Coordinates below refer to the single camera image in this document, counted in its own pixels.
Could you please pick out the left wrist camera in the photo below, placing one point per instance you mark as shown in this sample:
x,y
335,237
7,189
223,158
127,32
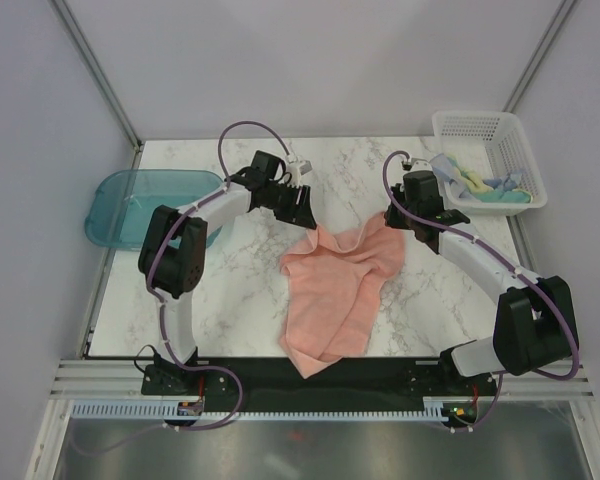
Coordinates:
x,y
297,167

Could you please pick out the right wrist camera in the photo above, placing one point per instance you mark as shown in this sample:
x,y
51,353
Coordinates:
x,y
413,164

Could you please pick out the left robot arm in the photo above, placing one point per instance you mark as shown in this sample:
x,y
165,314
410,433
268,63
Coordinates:
x,y
172,257

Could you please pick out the pink towel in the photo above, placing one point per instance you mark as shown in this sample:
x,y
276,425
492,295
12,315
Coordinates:
x,y
335,283

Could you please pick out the left aluminium frame post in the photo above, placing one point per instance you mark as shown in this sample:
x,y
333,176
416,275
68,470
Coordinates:
x,y
75,33

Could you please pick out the blue yellow green towels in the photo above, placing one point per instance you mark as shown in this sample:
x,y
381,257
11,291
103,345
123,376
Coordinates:
x,y
469,185

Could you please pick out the white slotted cable duct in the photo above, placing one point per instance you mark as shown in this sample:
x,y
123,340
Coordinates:
x,y
172,410

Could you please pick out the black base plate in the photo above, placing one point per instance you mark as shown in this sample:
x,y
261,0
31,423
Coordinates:
x,y
368,384

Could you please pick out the aluminium frame post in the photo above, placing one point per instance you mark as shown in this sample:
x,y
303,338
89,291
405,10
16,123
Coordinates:
x,y
547,41
75,33

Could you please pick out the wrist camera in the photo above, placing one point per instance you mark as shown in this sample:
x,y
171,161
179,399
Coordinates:
x,y
297,167
413,164

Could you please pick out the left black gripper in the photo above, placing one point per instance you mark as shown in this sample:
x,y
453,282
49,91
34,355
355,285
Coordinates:
x,y
301,214

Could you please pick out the teal plastic tray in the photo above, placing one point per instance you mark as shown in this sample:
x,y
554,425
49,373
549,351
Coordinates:
x,y
124,202

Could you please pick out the right aluminium frame post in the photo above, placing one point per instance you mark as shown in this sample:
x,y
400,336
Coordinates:
x,y
547,41

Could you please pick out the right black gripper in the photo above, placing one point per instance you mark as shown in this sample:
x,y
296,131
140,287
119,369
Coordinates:
x,y
392,220

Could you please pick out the aluminium rail bar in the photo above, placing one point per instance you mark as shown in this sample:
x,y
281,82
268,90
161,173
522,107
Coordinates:
x,y
96,379

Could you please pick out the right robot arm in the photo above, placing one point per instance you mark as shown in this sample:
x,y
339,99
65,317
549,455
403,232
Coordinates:
x,y
535,321

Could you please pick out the white perforated plastic basket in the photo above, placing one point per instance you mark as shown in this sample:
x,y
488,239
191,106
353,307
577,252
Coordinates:
x,y
492,144

